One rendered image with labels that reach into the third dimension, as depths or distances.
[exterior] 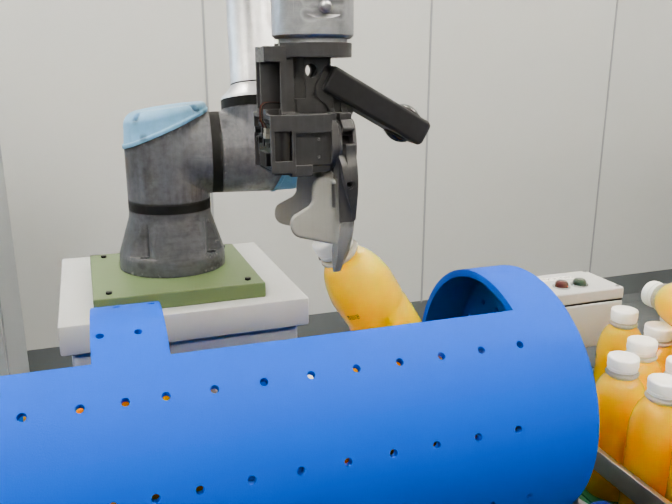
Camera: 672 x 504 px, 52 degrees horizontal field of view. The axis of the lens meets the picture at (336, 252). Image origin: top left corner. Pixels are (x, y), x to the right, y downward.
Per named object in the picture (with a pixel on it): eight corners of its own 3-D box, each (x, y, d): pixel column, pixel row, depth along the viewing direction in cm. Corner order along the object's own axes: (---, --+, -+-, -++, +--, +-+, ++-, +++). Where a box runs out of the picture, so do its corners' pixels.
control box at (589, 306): (483, 336, 120) (486, 279, 117) (580, 322, 126) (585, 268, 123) (515, 358, 111) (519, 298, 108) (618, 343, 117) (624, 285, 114)
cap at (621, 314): (635, 314, 107) (637, 303, 107) (639, 323, 104) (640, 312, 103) (608, 312, 108) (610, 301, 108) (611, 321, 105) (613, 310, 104)
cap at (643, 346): (631, 355, 93) (632, 342, 92) (622, 343, 97) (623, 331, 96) (661, 356, 93) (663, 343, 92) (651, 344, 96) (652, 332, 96)
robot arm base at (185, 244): (114, 255, 107) (109, 191, 104) (211, 245, 112) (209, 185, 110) (127, 283, 93) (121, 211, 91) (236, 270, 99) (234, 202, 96)
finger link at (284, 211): (270, 251, 73) (272, 167, 69) (324, 247, 75) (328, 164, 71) (278, 264, 70) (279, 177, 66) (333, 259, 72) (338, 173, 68)
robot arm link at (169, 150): (127, 191, 105) (120, 100, 101) (218, 188, 108) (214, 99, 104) (124, 207, 93) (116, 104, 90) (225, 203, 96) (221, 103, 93)
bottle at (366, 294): (403, 353, 81) (322, 230, 74) (455, 349, 77) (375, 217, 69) (381, 400, 77) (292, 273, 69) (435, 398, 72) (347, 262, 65)
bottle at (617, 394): (620, 474, 98) (635, 352, 93) (646, 505, 91) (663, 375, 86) (571, 477, 97) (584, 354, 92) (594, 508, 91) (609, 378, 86)
